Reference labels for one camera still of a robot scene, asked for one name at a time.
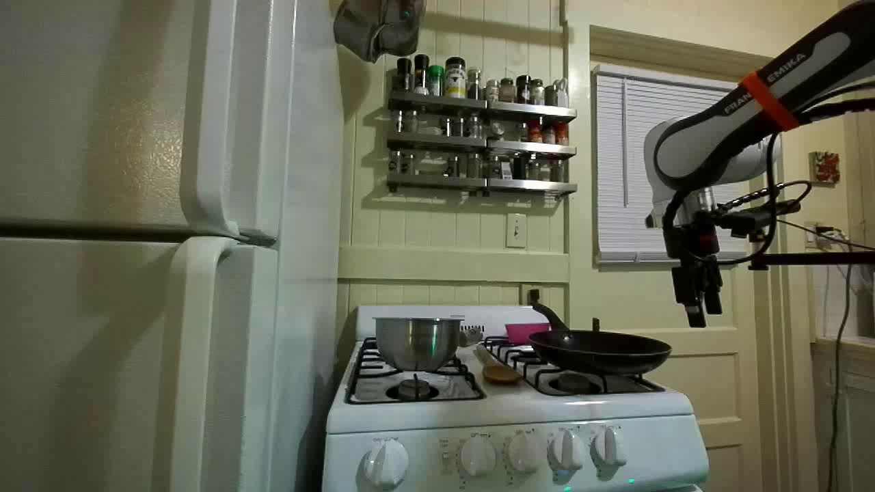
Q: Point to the round gas burner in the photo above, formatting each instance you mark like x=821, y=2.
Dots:
x=415, y=389

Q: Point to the black camera stand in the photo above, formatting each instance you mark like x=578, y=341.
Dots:
x=821, y=259

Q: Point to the cream panelled door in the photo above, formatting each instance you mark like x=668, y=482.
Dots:
x=721, y=383

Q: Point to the white stove knob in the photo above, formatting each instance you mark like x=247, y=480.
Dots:
x=383, y=462
x=476, y=458
x=609, y=447
x=524, y=453
x=565, y=449

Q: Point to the wooden spatula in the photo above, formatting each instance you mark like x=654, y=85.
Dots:
x=498, y=372

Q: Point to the white jar black lid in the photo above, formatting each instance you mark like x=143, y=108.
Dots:
x=456, y=80

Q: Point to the white refrigerator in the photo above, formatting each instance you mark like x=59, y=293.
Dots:
x=111, y=318

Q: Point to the white wall outlet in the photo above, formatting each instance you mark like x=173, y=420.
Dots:
x=519, y=231

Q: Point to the black stereo camera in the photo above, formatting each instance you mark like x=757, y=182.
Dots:
x=761, y=212

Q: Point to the green lidded spice jar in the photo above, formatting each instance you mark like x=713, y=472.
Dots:
x=437, y=80

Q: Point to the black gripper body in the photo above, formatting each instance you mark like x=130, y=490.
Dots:
x=698, y=248

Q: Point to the dark spice bottle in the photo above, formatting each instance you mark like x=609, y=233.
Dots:
x=404, y=76
x=423, y=76

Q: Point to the purple plastic bowl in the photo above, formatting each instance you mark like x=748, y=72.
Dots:
x=524, y=333

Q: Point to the black stove grate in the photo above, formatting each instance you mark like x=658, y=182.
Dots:
x=524, y=360
x=366, y=372

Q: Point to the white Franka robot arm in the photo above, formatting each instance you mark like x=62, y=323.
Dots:
x=701, y=147

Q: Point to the black frying pan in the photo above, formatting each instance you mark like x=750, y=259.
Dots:
x=602, y=354

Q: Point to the white gas stove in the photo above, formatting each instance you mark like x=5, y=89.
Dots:
x=511, y=427

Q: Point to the steel pot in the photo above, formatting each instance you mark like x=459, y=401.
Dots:
x=416, y=342

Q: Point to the red wall sticker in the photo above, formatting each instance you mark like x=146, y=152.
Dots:
x=824, y=167

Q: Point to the metal spice rack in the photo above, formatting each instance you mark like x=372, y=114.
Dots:
x=482, y=184

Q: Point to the grey cloth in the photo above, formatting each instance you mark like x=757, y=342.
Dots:
x=378, y=28

